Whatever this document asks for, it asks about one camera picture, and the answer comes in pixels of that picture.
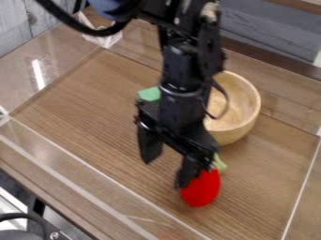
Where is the wooden bowl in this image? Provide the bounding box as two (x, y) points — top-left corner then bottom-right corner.
(204, 71), (261, 146)

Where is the black cable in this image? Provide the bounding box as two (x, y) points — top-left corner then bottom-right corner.
(35, 0), (139, 38)

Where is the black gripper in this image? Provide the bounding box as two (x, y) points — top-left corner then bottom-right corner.
(135, 84), (219, 188)

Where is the green foam block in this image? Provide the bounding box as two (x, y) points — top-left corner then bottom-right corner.
(138, 86), (160, 101)

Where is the clear acrylic corner bracket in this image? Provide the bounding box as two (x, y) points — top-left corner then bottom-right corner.
(76, 10), (124, 49)

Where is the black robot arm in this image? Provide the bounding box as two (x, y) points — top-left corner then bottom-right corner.
(89, 0), (226, 188)

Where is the red felt strawberry toy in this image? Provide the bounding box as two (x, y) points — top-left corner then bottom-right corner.
(179, 154), (227, 207)

